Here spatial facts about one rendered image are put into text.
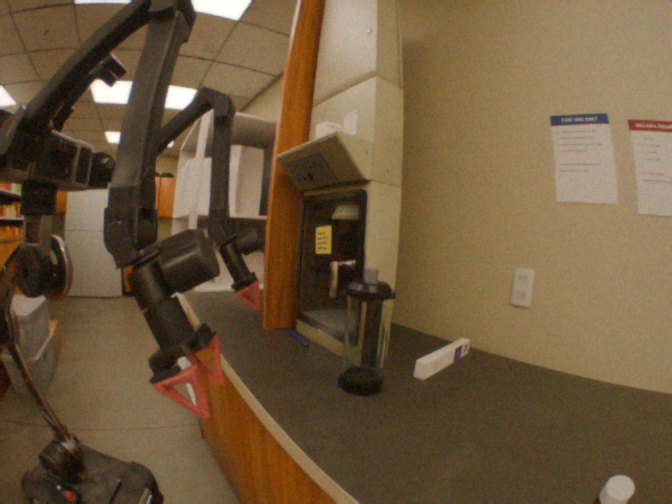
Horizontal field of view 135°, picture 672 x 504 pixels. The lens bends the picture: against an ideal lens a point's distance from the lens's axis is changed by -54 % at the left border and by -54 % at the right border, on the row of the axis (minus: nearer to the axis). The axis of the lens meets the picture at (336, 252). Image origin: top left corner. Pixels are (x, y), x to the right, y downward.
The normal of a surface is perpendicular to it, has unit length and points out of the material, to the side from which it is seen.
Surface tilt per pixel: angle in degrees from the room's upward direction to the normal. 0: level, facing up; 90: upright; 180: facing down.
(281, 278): 90
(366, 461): 0
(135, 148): 89
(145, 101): 89
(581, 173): 90
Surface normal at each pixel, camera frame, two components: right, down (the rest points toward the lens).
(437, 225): -0.80, -0.02
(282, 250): 0.60, 0.08
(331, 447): 0.07, -1.00
